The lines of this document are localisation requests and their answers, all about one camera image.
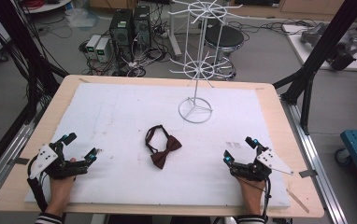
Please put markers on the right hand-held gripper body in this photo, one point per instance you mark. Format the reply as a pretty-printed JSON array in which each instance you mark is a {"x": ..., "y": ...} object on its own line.
[{"x": 270, "y": 160}]

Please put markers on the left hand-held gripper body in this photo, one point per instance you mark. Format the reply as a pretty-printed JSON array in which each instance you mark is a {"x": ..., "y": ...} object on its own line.
[{"x": 44, "y": 158}]

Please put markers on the person's left hand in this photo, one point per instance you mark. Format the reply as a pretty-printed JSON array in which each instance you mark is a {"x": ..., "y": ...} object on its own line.
[{"x": 61, "y": 188}]

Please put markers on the person's right hand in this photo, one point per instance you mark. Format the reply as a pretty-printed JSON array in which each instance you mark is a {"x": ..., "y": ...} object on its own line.
[{"x": 254, "y": 191}]

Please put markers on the grey tape strip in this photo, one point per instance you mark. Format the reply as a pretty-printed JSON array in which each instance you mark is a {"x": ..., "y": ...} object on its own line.
[
  {"x": 20, "y": 161},
  {"x": 307, "y": 173}
]

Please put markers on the white foam board mat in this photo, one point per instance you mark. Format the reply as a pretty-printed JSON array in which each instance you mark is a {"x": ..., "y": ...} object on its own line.
[{"x": 120, "y": 124}]

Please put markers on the wooden stick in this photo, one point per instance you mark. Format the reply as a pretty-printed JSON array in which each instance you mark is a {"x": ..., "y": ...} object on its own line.
[{"x": 298, "y": 200}]

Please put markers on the dark red bow tie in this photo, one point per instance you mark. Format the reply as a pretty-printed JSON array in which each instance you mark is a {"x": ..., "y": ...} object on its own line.
[{"x": 171, "y": 146}]

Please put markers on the person's dark trousers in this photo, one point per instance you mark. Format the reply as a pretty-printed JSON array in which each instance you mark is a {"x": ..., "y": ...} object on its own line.
[{"x": 142, "y": 219}]

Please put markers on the white power supply unit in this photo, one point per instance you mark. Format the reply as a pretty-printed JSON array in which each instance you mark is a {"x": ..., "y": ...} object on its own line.
[
  {"x": 102, "y": 49},
  {"x": 92, "y": 46}
]

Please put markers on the white floor board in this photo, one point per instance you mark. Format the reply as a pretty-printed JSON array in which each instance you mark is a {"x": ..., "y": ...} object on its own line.
[{"x": 295, "y": 43}]

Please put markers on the black round stool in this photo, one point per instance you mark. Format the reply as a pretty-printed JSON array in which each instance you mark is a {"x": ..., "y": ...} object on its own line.
[{"x": 229, "y": 37}]

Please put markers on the black computer tower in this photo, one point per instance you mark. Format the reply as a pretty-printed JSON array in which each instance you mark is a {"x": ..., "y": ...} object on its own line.
[
  {"x": 141, "y": 25},
  {"x": 121, "y": 31}
]

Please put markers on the clear plastic bag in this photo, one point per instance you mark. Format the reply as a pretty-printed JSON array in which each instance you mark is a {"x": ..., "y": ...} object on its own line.
[{"x": 81, "y": 17}]

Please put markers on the grey machine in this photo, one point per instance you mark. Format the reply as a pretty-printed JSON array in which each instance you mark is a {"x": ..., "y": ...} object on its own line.
[{"x": 345, "y": 46}]

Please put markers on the round white table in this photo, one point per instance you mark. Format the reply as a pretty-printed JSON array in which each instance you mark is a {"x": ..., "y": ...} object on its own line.
[{"x": 50, "y": 6}]

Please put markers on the aluminium rail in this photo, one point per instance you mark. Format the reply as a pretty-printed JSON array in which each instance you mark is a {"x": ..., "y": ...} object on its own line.
[
  {"x": 317, "y": 168},
  {"x": 8, "y": 152}
]

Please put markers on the black metal frame stand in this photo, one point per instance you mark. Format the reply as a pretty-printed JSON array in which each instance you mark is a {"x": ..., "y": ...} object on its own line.
[
  {"x": 323, "y": 46},
  {"x": 17, "y": 37}
]

